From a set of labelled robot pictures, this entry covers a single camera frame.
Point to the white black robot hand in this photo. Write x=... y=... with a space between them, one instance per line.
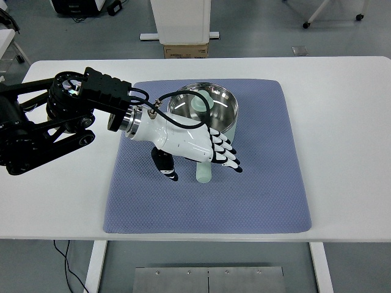
x=186 y=142

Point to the glass lid with green knob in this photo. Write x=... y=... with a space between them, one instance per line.
x=221 y=107

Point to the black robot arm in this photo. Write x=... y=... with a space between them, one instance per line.
x=104 y=88

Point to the blue textured mat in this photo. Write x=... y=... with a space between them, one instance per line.
x=214 y=207

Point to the brown cardboard box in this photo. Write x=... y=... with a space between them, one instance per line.
x=186 y=51

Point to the grey metal plate with screws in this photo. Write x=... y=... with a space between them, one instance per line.
x=183 y=280

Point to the grey floor socket plate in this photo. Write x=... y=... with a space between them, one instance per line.
x=300 y=51

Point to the small black box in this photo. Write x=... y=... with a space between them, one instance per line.
x=115 y=8

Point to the white table leg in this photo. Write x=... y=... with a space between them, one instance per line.
x=94 y=268
x=322 y=268

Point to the black and white device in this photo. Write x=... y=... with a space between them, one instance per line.
x=73 y=6

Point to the white side table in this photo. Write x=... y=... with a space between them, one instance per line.
x=6 y=41

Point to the black machine part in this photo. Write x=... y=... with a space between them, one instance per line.
x=9 y=19

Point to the white pedestal cabinet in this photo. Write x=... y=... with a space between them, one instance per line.
x=183 y=21

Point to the white wheeled frame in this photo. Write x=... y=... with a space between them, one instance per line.
x=317 y=10

